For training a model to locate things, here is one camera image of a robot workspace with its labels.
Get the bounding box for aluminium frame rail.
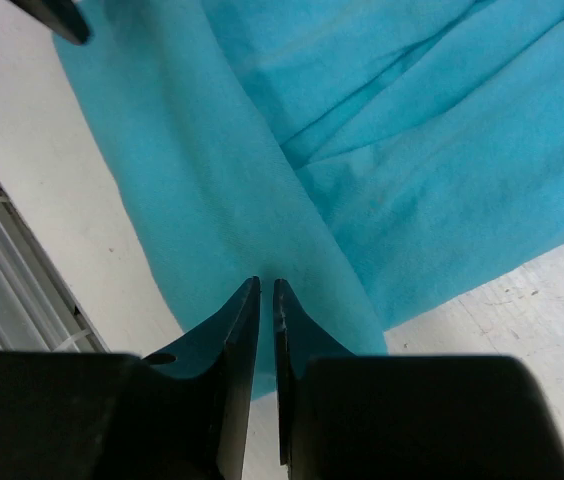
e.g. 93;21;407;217
0;185;105;352

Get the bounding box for cyan t shirt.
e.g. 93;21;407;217
51;0;564;401

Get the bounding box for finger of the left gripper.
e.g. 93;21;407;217
10;0;91;45

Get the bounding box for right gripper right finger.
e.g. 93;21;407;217
273;279;564;479

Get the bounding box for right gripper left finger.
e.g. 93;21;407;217
0;277;260;479

